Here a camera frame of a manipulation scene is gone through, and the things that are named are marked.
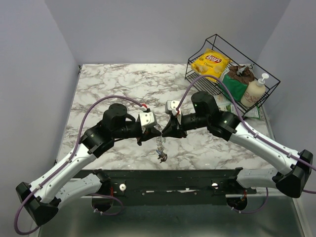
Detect cream pump lotion bottle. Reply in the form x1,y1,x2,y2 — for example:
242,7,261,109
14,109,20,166
240,73,269,108

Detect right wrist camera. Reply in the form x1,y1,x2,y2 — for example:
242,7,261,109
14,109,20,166
165,100,180,116

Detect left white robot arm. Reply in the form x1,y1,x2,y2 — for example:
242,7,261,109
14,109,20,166
16,103,161,226

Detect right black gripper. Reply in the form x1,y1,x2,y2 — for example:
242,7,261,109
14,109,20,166
161,113,209,140

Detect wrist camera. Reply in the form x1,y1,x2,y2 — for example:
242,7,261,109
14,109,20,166
138,112,157,133
165,100,180,116

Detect green brown snack bag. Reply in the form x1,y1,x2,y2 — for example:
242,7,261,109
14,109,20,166
221,64,255,101

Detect green white snack packet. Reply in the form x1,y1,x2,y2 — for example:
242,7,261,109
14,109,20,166
214,94,260,119

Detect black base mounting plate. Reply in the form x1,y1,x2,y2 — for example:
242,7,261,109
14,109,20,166
75,168,256,206

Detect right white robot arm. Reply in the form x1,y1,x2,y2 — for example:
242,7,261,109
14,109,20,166
162,91,313,198

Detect metal disc with keyrings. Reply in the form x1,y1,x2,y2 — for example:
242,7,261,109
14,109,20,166
156,136,165,155

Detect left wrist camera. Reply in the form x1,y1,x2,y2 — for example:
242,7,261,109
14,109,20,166
138,112,157,133

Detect black wire basket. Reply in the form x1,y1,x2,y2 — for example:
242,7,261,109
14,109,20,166
185,34,280,118

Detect yellow Lays chips bag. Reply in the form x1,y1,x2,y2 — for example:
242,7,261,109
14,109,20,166
191,48,232,79

